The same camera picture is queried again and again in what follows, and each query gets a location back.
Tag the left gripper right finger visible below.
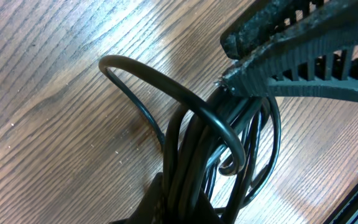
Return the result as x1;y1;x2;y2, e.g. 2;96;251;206
194;191;223;224

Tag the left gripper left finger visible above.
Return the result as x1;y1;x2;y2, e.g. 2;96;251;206
109;172;165;224

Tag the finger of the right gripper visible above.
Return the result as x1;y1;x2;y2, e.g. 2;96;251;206
221;23;358;102
219;0;354;60

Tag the black USB cable coil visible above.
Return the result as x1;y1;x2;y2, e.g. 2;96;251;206
98;55;282;224

